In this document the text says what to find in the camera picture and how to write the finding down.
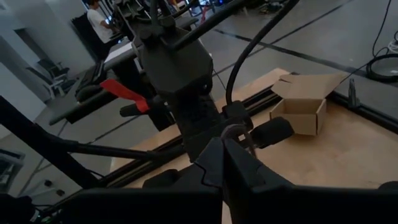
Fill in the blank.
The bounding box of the black side table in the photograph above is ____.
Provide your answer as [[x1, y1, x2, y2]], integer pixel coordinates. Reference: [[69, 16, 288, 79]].
[[48, 40, 147, 126]]

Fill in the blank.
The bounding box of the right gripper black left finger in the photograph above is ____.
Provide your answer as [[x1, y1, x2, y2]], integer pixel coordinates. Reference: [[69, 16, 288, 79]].
[[173, 136, 225, 194]]

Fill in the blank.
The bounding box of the black office chair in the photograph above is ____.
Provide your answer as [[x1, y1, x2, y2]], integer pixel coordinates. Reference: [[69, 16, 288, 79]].
[[26, 58, 78, 101]]

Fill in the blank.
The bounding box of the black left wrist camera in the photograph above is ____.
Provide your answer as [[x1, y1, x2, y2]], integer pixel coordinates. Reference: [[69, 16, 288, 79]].
[[138, 27, 215, 94]]

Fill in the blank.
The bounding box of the white cable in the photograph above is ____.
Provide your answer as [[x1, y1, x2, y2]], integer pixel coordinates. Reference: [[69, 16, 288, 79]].
[[386, 30, 398, 54]]

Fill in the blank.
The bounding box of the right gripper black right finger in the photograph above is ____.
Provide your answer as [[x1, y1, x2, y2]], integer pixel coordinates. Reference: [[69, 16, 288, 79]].
[[223, 138, 295, 192]]

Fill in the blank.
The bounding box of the person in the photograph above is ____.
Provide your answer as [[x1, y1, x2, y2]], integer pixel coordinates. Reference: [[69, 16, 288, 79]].
[[84, 0, 115, 45]]

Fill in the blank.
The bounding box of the small tan block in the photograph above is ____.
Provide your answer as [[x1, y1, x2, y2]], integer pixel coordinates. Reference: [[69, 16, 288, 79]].
[[269, 72, 345, 137]]

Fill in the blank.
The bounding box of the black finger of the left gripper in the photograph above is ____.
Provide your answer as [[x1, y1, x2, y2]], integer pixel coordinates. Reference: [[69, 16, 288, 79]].
[[249, 116, 295, 149], [142, 169, 182, 189]]

